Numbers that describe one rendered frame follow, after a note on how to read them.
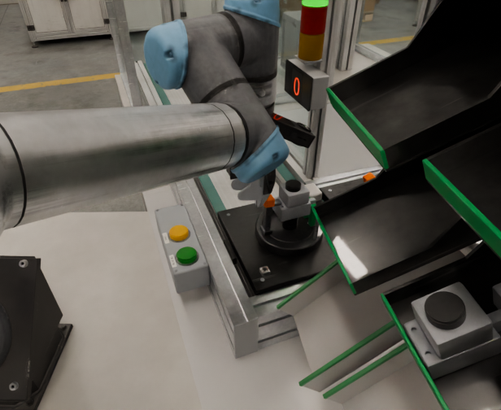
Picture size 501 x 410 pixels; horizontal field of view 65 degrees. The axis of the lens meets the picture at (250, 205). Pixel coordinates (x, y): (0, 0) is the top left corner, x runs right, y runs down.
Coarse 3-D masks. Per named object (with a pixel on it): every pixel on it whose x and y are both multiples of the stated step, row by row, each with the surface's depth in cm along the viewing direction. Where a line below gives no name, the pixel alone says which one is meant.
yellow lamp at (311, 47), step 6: (300, 36) 79; (306, 36) 78; (312, 36) 77; (318, 36) 77; (324, 36) 78; (300, 42) 79; (306, 42) 78; (312, 42) 78; (318, 42) 78; (300, 48) 80; (306, 48) 79; (312, 48) 79; (318, 48) 79; (300, 54) 81; (306, 54) 80; (312, 54) 79; (318, 54) 80; (306, 60) 80; (312, 60) 80
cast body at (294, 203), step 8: (280, 184) 77; (288, 184) 75; (296, 184) 75; (280, 192) 77; (288, 192) 75; (296, 192) 75; (304, 192) 75; (288, 200) 74; (296, 200) 75; (304, 200) 76; (312, 200) 79; (272, 208) 80; (280, 208) 76; (288, 208) 76; (296, 208) 76; (304, 208) 77; (280, 216) 77; (288, 216) 77; (296, 216) 78
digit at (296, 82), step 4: (292, 72) 85; (296, 72) 84; (292, 76) 86; (296, 76) 84; (300, 76) 82; (292, 80) 86; (296, 80) 84; (300, 80) 83; (292, 84) 87; (296, 84) 85; (300, 84) 83; (292, 88) 87; (296, 88) 85; (300, 88) 83; (292, 92) 88; (296, 92) 86; (300, 92) 84; (296, 96) 86; (300, 96) 84; (300, 100) 85
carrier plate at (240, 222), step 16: (240, 208) 89; (256, 208) 89; (224, 224) 85; (240, 224) 85; (240, 240) 81; (256, 240) 81; (240, 256) 77; (256, 256) 77; (272, 256) 77; (288, 256) 77; (304, 256) 77; (320, 256) 77; (256, 272) 74; (272, 272) 74; (288, 272) 74; (304, 272) 74; (256, 288) 71; (272, 288) 72
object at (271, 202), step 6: (270, 198) 75; (264, 204) 75; (270, 204) 75; (276, 204) 76; (264, 210) 77; (270, 210) 76; (264, 216) 77; (270, 216) 77; (264, 222) 78; (270, 222) 78; (264, 228) 79
